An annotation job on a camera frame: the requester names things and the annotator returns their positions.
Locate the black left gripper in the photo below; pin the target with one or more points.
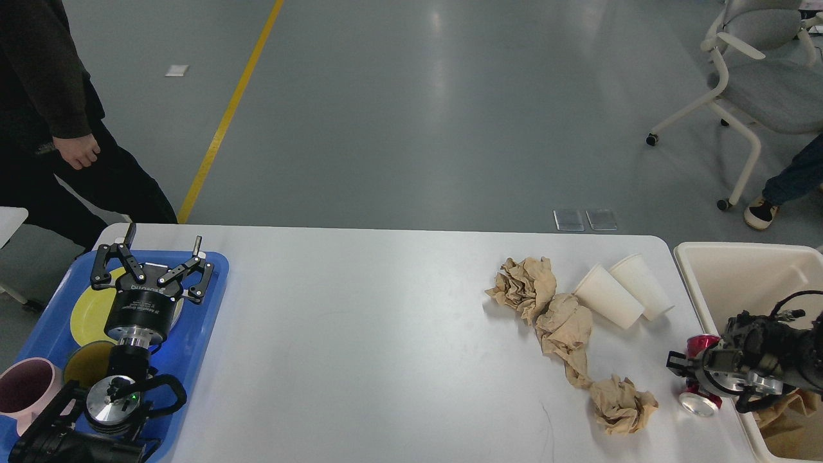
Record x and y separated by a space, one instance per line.
146 297

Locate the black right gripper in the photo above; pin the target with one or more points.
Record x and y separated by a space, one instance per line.
712 371

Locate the crushed red soda can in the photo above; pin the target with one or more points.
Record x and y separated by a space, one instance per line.
702 405

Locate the yellow plastic plate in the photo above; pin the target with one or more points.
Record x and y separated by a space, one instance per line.
89 316

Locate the dark green mug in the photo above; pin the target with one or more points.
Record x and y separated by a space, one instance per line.
89 364

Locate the brown paper bag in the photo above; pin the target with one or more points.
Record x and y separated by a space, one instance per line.
795 437
798 401

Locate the pink ribbed mug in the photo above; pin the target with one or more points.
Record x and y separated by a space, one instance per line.
27 387

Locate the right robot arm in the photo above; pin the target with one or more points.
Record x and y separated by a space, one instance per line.
757 361

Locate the crumpled brown paper left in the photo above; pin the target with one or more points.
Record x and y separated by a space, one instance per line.
619 407

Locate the crumpled brown paper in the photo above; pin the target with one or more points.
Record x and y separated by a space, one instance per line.
619 407
564 330
527 287

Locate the blue plastic tray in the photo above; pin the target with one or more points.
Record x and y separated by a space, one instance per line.
193 360

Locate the beige plastic bin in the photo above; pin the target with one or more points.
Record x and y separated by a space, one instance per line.
725 278

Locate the white cup behind gripper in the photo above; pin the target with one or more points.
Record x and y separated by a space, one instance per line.
635 275

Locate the white paper cup lying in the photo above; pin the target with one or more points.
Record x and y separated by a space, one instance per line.
601 292

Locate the crumpled brown paper right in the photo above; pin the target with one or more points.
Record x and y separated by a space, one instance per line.
564 330

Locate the white side table corner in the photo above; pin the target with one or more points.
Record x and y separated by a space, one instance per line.
12 218

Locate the right floor socket plate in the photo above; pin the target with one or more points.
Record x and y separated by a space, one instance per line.
601 220

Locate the floor socket plate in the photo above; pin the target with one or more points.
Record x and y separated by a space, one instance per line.
569 220
601 220

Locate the crumpled brown paper top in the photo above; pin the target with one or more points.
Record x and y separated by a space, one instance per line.
527 287

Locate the person in dark clothes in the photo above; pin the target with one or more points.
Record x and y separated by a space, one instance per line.
57 154

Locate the left floor socket plate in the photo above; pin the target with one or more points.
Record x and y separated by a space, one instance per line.
569 220

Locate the grey office chair right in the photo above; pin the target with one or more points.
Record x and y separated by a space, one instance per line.
764 61

